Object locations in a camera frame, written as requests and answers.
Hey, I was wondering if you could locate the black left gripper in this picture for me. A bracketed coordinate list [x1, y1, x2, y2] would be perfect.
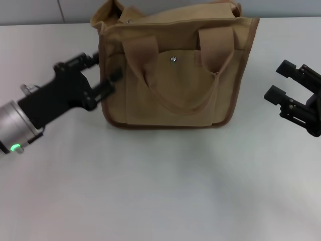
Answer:
[17, 51, 124, 130]

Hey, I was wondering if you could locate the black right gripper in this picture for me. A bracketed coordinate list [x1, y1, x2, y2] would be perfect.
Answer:
[263, 59, 321, 138]

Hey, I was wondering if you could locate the khaki canvas food bag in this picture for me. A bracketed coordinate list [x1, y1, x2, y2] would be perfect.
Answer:
[90, 0, 260, 130]

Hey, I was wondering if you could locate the silver cable connector plug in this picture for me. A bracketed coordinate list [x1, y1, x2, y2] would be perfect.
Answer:
[20, 84, 41, 96]

